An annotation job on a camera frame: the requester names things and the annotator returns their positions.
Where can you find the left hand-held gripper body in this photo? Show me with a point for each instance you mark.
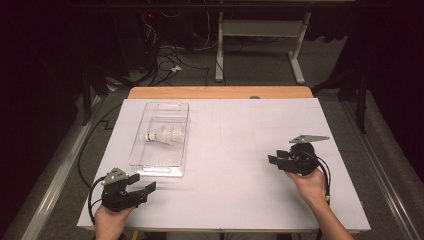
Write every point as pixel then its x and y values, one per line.
pixel 118 200

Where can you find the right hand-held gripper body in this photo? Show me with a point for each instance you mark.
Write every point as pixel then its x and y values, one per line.
pixel 301 163

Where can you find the clear plastic tray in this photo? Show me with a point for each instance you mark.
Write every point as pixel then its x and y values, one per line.
pixel 160 156

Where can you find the person's left hand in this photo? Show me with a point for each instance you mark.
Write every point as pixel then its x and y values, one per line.
pixel 108 225

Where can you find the person's right hand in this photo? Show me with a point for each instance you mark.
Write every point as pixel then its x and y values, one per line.
pixel 311 188

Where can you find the dark round table grommet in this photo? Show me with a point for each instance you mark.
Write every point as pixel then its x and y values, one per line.
pixel 255 97

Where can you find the white table mat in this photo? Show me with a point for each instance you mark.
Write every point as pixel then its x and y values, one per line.
pixel 216 206

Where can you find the black metal stand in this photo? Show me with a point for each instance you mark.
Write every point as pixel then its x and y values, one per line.
pixel 87 96
pixel 360 100

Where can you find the white plug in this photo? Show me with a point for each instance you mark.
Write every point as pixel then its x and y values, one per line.
pixel 176 68

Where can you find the aluminium floor rail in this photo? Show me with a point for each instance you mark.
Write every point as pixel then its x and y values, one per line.
pixel 56 180
pixel 383 186

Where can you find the white metal desk frame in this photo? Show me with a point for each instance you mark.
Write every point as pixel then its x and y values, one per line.
pixel 260 28

